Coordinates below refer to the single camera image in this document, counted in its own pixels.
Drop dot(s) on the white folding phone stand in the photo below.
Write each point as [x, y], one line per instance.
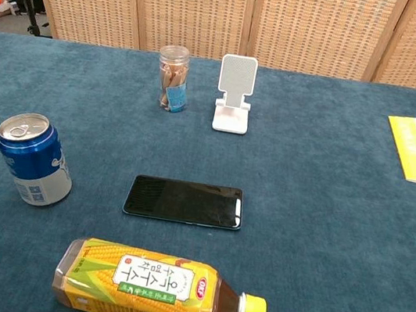
[237, 77]

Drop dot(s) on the blue and white drink can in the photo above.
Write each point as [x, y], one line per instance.
[34, 164]

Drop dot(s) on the clear jar with wooden sticks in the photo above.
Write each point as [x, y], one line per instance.
[172, 79]

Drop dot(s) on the corn tea bottle yellow cap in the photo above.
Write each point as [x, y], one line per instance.
[132, 286]

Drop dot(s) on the black smartphone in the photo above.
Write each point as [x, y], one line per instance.
[185, 202]

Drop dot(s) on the woven wooden folding screen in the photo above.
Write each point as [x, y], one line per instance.
[199, 8]

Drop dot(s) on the blue table mat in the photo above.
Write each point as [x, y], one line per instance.
[317, 240]

